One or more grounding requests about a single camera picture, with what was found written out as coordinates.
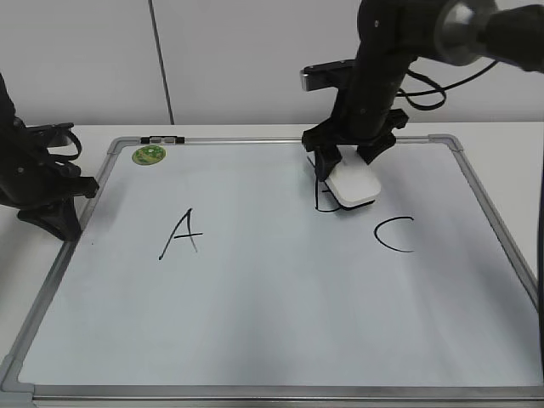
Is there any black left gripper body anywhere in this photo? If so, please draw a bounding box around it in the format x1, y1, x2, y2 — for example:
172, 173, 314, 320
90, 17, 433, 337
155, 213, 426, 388
1, 82, 99, 209

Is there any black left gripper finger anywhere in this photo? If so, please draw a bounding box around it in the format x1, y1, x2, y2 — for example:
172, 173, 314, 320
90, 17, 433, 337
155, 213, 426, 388
17, 200, 82, 242

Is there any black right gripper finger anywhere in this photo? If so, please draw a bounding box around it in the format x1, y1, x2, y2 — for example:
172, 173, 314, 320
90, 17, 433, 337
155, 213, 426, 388
357, 134, 396, 165
314, 145, 342, 182

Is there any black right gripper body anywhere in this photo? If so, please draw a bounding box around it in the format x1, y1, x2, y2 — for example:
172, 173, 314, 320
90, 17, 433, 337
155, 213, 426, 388
302, 54, 409, 152

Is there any white board eraser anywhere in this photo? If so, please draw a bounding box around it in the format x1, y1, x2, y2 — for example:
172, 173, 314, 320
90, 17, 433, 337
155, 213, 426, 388
314, 146, 382, 213

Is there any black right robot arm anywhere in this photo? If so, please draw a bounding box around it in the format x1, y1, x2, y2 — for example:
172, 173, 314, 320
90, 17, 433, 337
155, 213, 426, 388
301, 1, 543, 182

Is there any round green sticker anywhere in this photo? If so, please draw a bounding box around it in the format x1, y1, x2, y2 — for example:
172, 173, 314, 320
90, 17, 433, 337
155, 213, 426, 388
132, 145, 167, 166

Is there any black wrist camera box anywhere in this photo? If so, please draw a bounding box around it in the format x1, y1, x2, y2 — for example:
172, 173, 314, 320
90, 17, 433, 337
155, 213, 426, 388
300, 59, 354, 92

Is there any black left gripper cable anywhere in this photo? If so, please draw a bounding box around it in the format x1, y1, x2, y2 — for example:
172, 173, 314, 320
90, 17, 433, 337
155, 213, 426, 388
31, 123, 84, 165

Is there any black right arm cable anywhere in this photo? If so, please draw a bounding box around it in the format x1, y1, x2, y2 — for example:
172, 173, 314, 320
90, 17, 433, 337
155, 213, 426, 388
394, 57, 498, 111

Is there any white board with grey frame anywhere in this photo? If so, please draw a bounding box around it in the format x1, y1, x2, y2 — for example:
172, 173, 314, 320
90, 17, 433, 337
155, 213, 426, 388
1, 134, 543, 407

